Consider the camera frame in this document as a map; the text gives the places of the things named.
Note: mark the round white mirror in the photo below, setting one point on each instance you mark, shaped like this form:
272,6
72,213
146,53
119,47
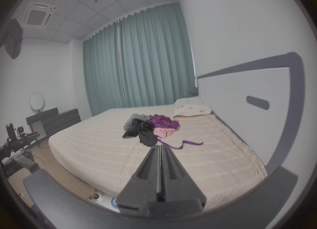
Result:
37,101

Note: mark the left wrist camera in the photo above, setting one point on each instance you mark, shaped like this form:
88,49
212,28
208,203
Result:
10,131

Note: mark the black T-shirt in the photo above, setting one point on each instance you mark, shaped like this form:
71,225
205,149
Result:
147,134

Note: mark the white printed pillow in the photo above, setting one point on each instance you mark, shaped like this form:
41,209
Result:
193,108

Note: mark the purple satin garment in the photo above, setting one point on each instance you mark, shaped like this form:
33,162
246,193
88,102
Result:
162,121

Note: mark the blue-green curtain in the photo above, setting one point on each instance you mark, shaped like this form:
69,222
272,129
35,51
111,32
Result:
156,57
104,74

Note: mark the dark chest of drawers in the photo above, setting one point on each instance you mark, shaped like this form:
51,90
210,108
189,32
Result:
64,120

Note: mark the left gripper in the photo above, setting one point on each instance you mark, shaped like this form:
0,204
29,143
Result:
22,138

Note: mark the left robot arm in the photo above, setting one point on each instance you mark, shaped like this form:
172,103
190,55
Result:
22,161

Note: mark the grey bedside table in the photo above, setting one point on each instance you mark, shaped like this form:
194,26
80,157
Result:
193,92

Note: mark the pink garment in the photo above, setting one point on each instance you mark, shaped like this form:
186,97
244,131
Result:
162,132

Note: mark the dark dressing table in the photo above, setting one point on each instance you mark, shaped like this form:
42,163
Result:
39,117

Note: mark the grey garment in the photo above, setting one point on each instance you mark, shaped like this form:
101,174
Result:
135,120

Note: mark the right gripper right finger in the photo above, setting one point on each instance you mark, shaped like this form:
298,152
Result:
173,183

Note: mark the bed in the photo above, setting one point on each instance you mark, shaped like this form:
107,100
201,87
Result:
99,136

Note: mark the ceiling air conditioner vent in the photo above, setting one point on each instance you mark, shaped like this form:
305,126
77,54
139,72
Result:
38,16

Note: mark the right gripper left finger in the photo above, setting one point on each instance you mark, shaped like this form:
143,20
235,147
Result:
148,181

